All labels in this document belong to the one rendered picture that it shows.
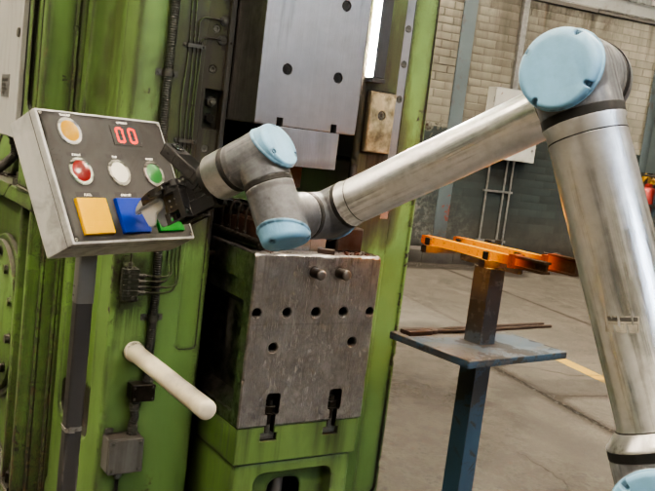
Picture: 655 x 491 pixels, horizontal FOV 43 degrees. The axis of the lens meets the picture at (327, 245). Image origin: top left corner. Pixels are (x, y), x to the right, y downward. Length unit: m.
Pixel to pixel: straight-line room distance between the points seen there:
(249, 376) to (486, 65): 7.47
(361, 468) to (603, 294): 1.64
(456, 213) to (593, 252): 8.07
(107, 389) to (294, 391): 0.47
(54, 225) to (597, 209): 0.99
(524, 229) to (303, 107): 7.71
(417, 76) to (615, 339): 1.49
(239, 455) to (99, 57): 1.14
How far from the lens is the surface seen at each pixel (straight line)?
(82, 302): 1.86
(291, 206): 1.47
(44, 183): 1.68
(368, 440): 2.67
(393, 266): 2.54
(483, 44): 9.30
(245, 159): 1.50
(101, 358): 2.21
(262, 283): 2.07
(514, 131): 1.38
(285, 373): 2.17
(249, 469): 2.23
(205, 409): 1.80
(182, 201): 1.61
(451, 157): 1.43
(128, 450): 2.22
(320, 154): 2.16
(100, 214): 1.68
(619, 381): 1.19
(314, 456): 2.32
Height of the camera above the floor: 1.21
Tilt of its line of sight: 7 degrees down
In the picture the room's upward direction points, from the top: 7 degrees clockwise
